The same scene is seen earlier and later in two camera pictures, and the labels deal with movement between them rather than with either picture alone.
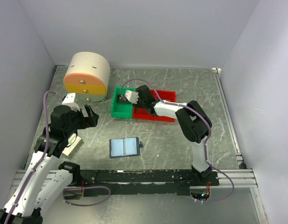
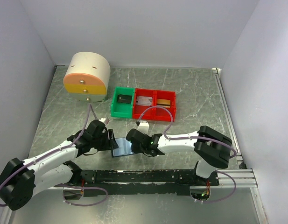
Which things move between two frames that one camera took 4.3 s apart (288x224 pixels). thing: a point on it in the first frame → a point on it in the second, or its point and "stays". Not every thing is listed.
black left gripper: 90,120 → 110,143
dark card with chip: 121,98 stays
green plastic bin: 123,110 stays
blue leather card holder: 121,147 stays
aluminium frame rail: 242,178 stays
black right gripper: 137,104 → 136,150
